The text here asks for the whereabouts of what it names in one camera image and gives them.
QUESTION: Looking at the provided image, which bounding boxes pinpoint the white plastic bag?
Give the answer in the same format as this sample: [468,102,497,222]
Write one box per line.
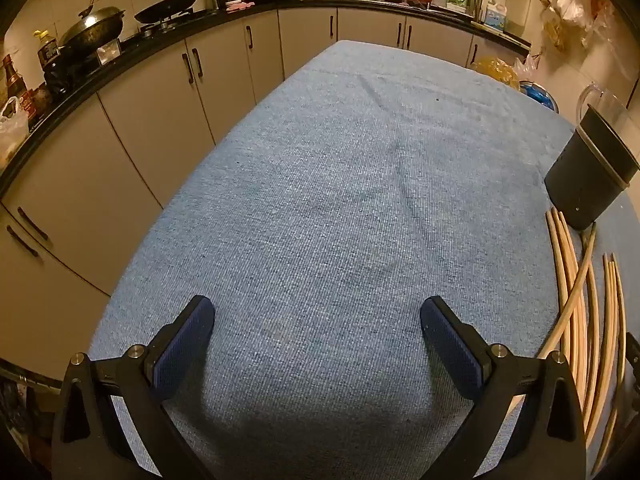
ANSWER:
[0,96,30,161]

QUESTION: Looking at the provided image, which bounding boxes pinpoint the dark sauce bottle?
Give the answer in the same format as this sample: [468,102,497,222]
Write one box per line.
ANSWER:
[0,55,26,111]

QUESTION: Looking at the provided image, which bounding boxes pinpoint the bunch of wooden chopsticks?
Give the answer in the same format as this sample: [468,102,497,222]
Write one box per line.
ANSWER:
[537,209,628,478]

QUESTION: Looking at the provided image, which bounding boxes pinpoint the steel wok with lid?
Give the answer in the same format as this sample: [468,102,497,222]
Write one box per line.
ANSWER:
[59,0,126,56]

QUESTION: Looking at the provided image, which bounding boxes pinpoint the blue tablecloth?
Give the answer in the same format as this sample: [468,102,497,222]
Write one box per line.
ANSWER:
[89,39,640,480]

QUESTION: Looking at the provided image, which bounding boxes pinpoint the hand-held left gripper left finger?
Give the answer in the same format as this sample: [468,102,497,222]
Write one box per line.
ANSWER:
[51,295,216,480]

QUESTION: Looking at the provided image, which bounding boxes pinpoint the beige base cabinets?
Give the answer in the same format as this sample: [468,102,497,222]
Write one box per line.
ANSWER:
[0,7,526,391]

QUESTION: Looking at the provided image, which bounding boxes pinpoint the blue basin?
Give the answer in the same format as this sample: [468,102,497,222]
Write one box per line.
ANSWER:
[519,80,560,111]

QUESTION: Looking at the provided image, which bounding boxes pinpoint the cooking oil bottle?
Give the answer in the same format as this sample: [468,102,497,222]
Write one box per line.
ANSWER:
[34,30,61,68]

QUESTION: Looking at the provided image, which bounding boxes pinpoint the black utensil holder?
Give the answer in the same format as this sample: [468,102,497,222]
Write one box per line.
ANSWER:
[544,104,640,231]

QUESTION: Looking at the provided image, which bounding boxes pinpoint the black kitchen countertop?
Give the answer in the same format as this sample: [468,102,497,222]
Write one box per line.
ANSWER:
[0,0,532,191]

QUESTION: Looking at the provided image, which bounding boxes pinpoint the yellow plastic bag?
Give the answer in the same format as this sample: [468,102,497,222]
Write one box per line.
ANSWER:
[470,57,521,88]

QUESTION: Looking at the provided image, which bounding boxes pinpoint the hanging plastic bags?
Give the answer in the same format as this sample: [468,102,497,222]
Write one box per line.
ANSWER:
[537,0,626,81]

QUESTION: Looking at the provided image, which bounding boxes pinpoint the white bottle blue label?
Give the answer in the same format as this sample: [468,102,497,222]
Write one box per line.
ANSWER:
[486,2,508,31]

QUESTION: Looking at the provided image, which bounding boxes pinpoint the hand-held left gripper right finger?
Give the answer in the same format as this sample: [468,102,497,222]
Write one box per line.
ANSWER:
[421,295,587,480]

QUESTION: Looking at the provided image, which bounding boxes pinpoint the frosted glass mug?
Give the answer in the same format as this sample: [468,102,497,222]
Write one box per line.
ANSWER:
[575,82,632,126]

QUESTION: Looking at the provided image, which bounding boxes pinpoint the gas stove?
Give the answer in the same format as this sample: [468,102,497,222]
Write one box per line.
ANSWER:
[44,7,211,96]

